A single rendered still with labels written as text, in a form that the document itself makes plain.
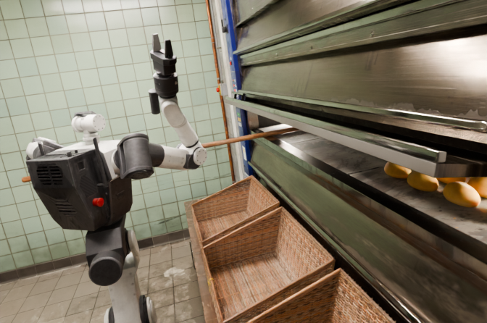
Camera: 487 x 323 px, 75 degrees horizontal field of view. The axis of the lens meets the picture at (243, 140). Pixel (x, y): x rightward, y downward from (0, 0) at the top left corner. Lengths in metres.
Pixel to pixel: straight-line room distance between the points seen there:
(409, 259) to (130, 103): 2.62
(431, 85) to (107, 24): 2.77
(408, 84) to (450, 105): 0.13
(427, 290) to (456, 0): 0.67
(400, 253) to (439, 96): 0.48
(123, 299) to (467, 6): 1.50
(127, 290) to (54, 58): 2.21
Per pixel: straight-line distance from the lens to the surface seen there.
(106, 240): 1.35
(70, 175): 1.20
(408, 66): 0.85
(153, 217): 3.38
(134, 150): 1.19
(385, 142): 0.69
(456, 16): 0.75
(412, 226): 0.94
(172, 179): 3.25
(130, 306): 1.59
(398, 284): 1.06
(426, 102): 0.78
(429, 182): 1.10
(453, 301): 0.95
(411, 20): 0.83
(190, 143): 1.36
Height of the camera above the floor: 1.61
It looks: 13 degrees down
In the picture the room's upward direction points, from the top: 8 degrees counter-clockwise
